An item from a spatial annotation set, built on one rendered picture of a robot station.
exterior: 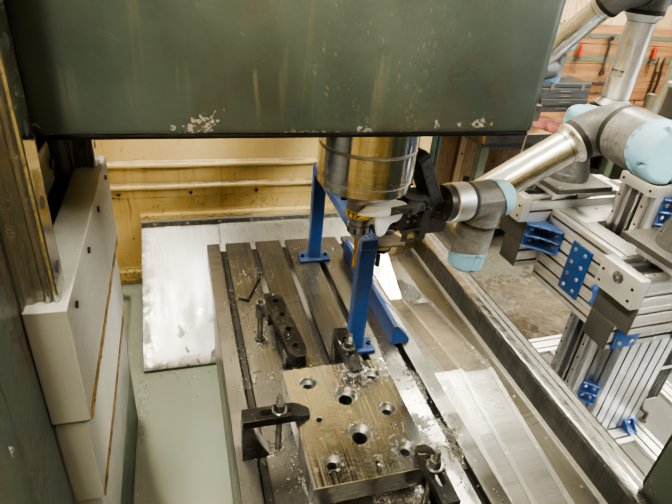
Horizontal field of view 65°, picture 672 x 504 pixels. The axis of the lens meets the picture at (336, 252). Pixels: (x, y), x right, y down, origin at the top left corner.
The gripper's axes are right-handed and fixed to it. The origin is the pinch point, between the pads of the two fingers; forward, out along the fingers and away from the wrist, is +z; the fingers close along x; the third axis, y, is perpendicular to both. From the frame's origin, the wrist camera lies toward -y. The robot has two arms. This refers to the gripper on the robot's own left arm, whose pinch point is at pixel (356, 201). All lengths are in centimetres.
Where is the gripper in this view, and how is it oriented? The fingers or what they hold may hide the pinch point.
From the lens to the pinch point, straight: 89.1
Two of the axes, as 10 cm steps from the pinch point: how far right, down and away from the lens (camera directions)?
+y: -1.4, 8.6, 4.9
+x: -4.6, -4.9, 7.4
